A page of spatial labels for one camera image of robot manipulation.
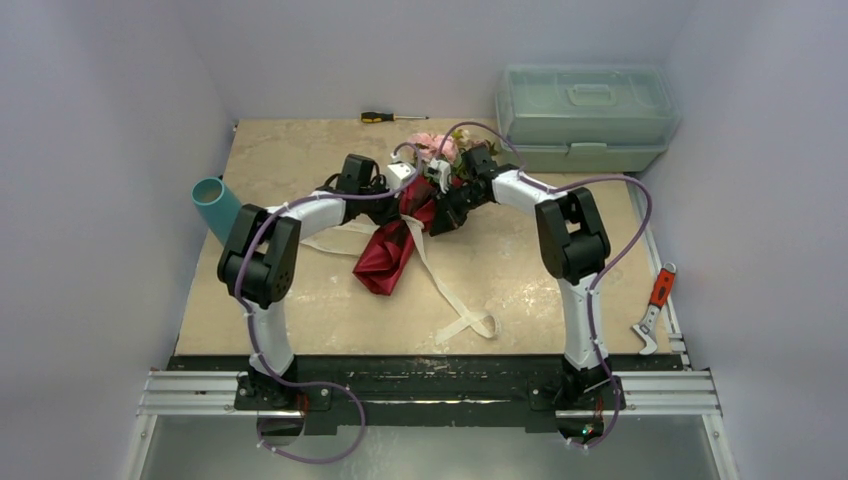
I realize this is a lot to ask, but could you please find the pink flower bouquet red wrap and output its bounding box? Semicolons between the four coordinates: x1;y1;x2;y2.
353;128;498;295

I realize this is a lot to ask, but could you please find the cream printed ribbon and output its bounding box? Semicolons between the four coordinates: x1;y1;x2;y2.
285;221;502;354

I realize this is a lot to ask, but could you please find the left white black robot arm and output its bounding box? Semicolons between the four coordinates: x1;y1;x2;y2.
217;154;423;409

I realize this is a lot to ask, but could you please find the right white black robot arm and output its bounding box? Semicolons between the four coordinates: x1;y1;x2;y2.
429;147;611;407

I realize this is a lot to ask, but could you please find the teal cylindrical vase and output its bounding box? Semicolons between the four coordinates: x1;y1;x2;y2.
191;177;243;246

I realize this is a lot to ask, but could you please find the yellow black screwdriver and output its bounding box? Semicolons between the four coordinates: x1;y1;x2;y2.
360;111;429;124

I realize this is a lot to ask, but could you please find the green translucent plastic toolbox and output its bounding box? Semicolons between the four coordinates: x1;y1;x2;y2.
495;64;680;173

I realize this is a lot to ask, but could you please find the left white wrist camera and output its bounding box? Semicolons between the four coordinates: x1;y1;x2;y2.
383;159;419;194

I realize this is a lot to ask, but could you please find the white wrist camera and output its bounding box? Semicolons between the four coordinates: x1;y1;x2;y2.
383;159;419;194
423;158;453;194

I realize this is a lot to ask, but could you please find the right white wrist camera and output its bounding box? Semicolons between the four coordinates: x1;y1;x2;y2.
423;158;453;194

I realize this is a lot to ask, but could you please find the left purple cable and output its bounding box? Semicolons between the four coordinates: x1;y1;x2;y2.
233;142;425;465

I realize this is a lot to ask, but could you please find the purple cable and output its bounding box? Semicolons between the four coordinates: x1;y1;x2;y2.
433;121;654;450
233;142;425;465

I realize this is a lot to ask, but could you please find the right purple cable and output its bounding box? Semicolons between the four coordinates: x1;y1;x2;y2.
433;121;654;450

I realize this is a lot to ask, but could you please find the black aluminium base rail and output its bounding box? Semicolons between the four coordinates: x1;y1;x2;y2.
138;355;720;441

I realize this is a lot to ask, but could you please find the orange handled utility knife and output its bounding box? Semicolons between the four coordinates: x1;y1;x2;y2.
632;262;677;356

